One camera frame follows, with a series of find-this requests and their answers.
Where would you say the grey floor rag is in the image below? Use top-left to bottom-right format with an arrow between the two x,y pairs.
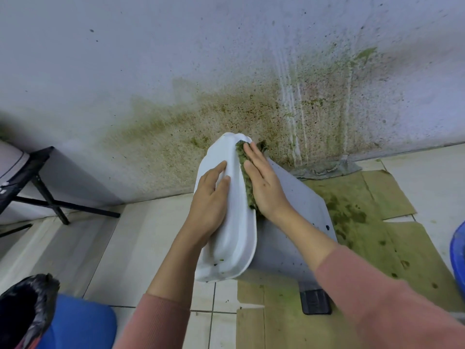
290,155 -> 363,179

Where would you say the blue plastic bucket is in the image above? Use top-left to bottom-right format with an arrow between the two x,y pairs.
449,220 -> 465,288

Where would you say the person's left forearm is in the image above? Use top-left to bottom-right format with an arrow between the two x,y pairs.
113,229 -> 216,349

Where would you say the blue trash bin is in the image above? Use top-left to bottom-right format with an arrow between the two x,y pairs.
36,293 -> 118,349

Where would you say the grey plastic stool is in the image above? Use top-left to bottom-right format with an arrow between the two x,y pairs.
232,158 -> 339,316

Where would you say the black trash bag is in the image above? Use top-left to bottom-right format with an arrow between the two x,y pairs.
0,273 -> 61,349

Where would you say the white round appliance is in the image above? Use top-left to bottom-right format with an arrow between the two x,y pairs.
0,139 -> 30,179

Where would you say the stained brown cardboard sheet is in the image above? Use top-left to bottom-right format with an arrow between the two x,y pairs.
332,221 -> 465,314
235,272 -> 465,349
303,169 -> 417,221

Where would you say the white plastic tray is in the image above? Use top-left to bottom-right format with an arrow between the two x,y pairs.
194,132 -> 259,284

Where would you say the person's left hand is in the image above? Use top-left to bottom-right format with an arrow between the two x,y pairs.
187,160 -> 232,248

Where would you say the black metal stand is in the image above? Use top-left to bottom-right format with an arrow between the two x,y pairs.
0,146 -> 121,239

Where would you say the person's right hand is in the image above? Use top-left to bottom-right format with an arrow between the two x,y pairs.
242,142 -> 292,223

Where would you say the green stained cleaning cloth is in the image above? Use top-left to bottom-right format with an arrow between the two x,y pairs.
235,139 -> 269,216

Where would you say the person's right forearm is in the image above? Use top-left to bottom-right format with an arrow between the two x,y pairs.
273,209 -> 465,349

